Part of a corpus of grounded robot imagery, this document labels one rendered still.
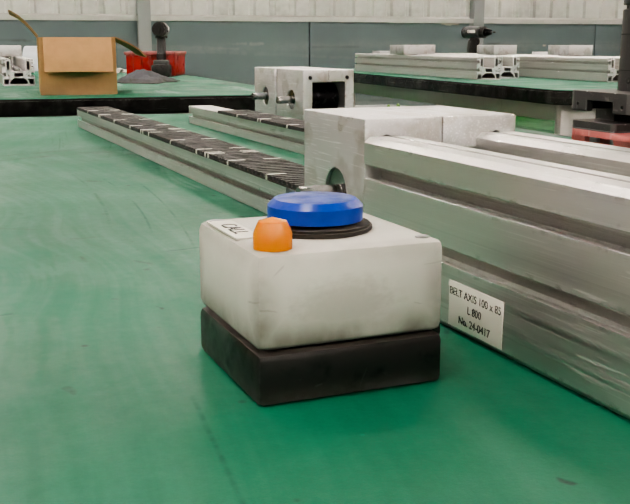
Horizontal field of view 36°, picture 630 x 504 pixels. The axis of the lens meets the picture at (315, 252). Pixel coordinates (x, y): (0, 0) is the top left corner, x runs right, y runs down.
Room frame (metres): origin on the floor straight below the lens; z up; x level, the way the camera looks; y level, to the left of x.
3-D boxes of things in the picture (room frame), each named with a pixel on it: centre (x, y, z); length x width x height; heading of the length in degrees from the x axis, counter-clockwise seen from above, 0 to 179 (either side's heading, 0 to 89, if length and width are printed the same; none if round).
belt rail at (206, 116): (1.26, 0.01, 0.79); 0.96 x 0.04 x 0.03; 23
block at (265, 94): (1.70, 0.06, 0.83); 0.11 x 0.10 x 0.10; 113
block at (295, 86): (1.59, 0.01, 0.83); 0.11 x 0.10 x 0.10; 117
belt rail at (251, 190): (1.19, 0.19, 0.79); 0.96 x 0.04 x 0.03; 23
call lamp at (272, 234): (0.36, 0.02, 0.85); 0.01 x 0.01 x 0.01
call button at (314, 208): (0.40, 0.00, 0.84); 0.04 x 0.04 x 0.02
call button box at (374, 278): (0.41, -0.01, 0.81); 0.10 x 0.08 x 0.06; 113
